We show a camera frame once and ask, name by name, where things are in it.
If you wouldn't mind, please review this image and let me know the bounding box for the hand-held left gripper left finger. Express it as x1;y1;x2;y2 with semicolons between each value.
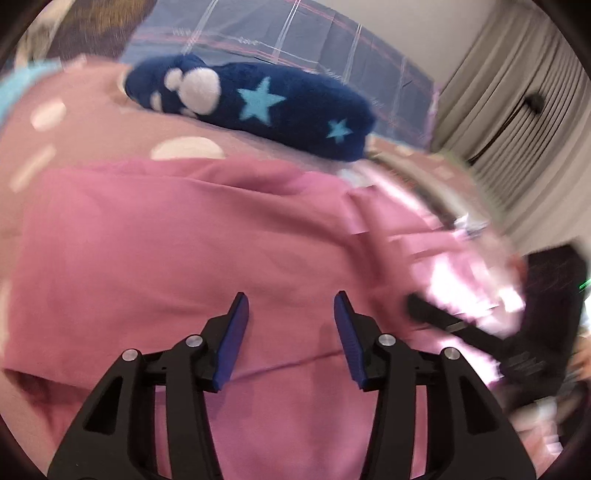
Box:
48;292;250;480

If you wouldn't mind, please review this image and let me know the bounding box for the navy star plush toy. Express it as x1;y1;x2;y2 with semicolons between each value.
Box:
124;53;376;162

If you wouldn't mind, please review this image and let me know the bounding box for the beige curtain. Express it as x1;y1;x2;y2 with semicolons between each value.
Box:
431;0;591;250

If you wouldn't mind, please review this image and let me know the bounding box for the pink polka dot blanket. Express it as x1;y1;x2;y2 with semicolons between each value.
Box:
0;53;467;241

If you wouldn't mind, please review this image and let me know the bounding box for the brown printed cushion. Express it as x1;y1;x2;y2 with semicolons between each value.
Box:
51;0;160;61

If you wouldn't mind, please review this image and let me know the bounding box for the blue plaid bedding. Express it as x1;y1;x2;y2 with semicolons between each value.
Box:
121;0;439;153

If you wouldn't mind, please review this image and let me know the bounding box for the pink garment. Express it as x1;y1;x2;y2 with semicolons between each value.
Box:
2;157;532;480

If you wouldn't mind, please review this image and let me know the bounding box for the black curtain holder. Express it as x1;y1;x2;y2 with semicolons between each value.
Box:
466;92;546;164

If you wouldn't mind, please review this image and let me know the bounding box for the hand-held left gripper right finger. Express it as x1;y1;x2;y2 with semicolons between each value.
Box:
333;290;536;480

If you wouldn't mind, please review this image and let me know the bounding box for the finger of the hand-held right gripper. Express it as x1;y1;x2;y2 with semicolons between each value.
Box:
406;294;509;356

